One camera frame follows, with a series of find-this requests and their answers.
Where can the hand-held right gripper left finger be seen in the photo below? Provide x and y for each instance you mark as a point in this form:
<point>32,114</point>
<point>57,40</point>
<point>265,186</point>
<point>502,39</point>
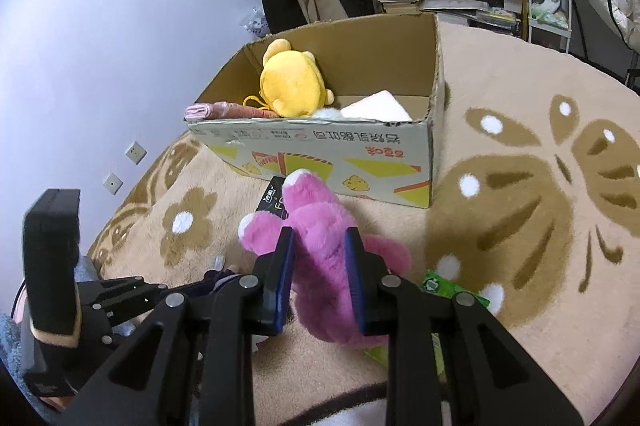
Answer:
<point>282,276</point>

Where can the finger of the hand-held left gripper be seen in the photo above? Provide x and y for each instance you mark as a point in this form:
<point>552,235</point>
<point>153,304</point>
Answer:
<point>120,291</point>
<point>127,318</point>

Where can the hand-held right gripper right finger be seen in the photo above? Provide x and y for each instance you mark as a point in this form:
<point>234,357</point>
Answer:
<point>354,281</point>

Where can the pink bear plush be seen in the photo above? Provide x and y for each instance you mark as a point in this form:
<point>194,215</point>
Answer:
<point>320,226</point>

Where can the cardboard box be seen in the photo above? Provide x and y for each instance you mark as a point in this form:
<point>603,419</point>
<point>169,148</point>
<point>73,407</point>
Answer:
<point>320,156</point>

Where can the white fluffy plush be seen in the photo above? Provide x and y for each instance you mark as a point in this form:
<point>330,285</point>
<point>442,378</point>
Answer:
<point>327,113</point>

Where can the pink cloth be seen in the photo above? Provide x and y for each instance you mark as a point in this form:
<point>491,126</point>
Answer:
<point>220,111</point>

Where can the yellow plush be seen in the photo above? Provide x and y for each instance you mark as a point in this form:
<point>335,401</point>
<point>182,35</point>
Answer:
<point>290,81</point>

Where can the green white soft toy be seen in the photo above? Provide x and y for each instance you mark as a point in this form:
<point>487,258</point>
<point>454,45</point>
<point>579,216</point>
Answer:
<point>547,8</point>

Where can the small white wrapper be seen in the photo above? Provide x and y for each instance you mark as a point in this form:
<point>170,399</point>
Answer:
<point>218,262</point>

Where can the black printed packet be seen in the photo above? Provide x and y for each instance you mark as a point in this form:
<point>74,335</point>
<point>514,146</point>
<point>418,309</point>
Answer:
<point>270,201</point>

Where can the green tissue pack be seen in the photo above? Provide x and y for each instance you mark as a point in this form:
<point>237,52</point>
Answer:
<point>445,286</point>

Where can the clear bag of snacks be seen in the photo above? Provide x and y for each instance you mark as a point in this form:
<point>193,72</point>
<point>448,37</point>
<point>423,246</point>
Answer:
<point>255,23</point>

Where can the stack of books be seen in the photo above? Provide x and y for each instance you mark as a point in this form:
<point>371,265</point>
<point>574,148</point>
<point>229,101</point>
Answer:
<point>400,0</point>

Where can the pile of magazines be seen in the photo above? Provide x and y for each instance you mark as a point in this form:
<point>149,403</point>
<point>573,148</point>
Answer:
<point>470,11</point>

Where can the white wall outlet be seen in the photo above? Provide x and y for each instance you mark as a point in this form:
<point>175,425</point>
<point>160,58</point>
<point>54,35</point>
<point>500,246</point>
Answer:
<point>135,151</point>
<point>113,183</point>

